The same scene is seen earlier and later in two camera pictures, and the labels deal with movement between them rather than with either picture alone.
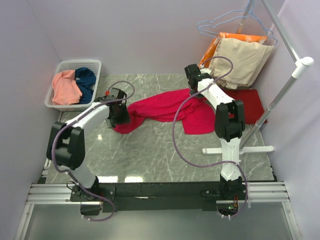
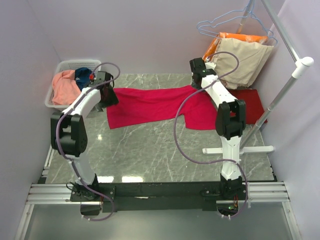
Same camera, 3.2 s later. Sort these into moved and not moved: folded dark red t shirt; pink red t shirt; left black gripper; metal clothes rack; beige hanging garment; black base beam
Moved: left black gripper; pink red t shirt
Not moved: black base beam; beige hanging garment; metal clothes rack; folded dark red t shirt
